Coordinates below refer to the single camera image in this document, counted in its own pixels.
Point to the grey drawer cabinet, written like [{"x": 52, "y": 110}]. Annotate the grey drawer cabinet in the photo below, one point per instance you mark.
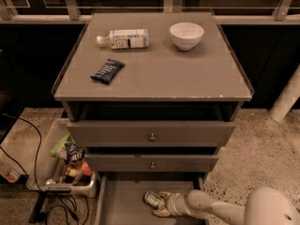
[{"x": 157, "y": 83}]

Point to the dark blue snack packet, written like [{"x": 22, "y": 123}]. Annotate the dark blue snack packet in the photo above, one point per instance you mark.
[{"x": 108, "y": 71}]

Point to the green snack bag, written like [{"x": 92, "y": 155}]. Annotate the green snack bag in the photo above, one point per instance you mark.
[{"x": 59, "y": 150}]

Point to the grey drawer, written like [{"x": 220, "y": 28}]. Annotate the grey drawer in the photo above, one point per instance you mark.
[
  {"x": 121, "y": 194},
  {"x": 150, "y": 133},
  {"x": 152, "y": 163}
]

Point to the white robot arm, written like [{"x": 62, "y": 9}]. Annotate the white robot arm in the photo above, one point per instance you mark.
[{"x": 255, "y": 181}]

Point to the middle grey drawer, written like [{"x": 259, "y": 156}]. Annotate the middle grey drawer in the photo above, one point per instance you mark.
[{"x": 152, "y": 163}]

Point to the clear plastic storage bin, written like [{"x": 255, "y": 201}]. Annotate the clear plastic storage bin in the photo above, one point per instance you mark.
[{"x": 49, "y": 171}]

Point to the white ceramic bowl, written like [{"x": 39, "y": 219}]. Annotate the white ceramic bowl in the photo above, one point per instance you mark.
[{"x": 186, "y": 35}]

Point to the dark blue chip bag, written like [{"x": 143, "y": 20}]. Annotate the dark blue chip bag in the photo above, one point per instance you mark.
[{"x": 74, "y": 153}]

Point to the clear plastic water bottle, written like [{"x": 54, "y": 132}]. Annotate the clear plastic water bottle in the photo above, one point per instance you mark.
[{"x": 125, "y": 39}]

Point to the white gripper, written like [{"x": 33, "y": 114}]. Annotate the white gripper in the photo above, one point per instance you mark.
[{"x": 172, "y": 203}]

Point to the bottom grey drawer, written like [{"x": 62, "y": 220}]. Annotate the bottom grey drawer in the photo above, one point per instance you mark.
[{"x": 121, "y": 194}]

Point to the white metal railing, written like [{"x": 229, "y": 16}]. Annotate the white metal railing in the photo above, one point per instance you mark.
[{"x": 81, "y": 11}]

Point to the silver green 7up can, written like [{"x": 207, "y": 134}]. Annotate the silver green 7up can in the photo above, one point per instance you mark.
[{"x": 154, "y": 200}]

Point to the top grey drawer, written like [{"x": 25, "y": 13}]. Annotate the top grey drawer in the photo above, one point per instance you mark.
[{"x": 150, "y": 133}]

